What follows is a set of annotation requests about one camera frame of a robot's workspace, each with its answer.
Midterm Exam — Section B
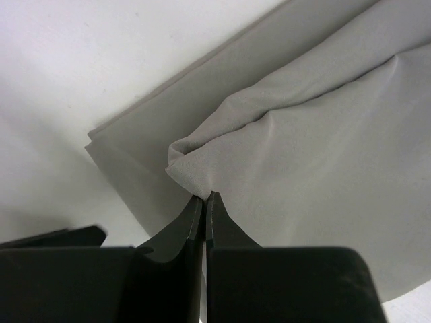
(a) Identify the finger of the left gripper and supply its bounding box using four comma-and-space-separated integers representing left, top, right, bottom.
1, 225, 107, 250

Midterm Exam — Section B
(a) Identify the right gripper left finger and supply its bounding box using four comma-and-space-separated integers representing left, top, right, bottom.
1, 197, 203, 322

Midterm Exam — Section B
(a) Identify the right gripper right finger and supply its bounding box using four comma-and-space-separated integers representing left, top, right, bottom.
205, 192, 383, 322

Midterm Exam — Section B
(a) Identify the grey cloth napkin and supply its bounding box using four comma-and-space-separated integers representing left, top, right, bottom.
86, 1, 430, 301

